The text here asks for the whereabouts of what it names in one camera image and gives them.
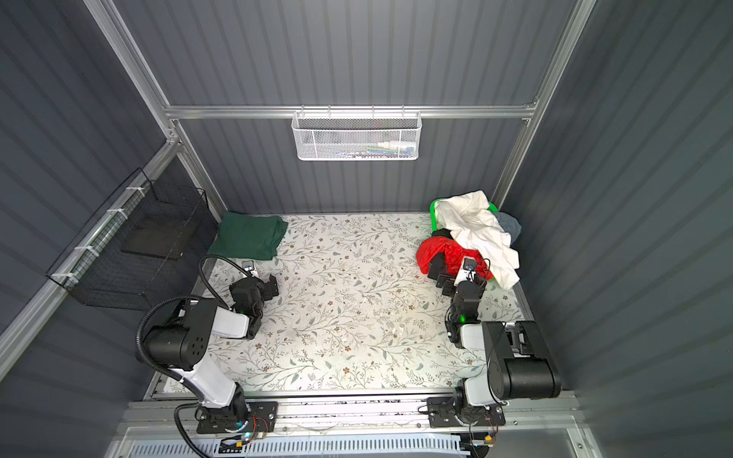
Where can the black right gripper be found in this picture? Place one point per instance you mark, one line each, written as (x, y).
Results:
(449, 281)

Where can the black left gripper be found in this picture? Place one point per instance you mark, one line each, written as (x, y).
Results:
(266, 287)

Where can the white printed t shirt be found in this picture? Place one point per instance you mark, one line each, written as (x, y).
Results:
(474, 227)

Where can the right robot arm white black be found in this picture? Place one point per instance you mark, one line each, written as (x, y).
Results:
(518, 362)

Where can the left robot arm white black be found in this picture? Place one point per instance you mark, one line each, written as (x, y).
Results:
(173, 338)

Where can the red t shirt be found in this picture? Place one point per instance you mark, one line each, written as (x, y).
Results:
(454, 254)

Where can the folded dark green t shirt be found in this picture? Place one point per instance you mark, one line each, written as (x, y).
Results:
(249, 237)

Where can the green plastic laundry basket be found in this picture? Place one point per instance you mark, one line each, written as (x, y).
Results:
(433, 212)

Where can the grey blue t shirt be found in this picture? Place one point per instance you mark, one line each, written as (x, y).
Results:
(509, 225)

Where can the floral patterned table mat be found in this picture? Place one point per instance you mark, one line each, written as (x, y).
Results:
(354, 312)

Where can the white bottle in basket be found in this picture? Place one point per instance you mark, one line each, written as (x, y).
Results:
(398, 146)

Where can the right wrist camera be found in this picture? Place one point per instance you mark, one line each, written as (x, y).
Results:
(467, 271)

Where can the black wire mesh basket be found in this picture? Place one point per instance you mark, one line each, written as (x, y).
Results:
(143, 251)

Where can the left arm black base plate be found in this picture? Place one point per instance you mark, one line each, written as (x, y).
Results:
(256, 417)

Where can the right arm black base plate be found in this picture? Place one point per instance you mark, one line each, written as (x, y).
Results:
(445, 411)

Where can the white wire mesh basket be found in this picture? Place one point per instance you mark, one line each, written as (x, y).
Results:
(353, 138)

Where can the aluminium mounting rail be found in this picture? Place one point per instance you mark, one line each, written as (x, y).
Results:
(403, 413)

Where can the white slotted cable duct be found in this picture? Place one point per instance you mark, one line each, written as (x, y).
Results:
(401, 445)

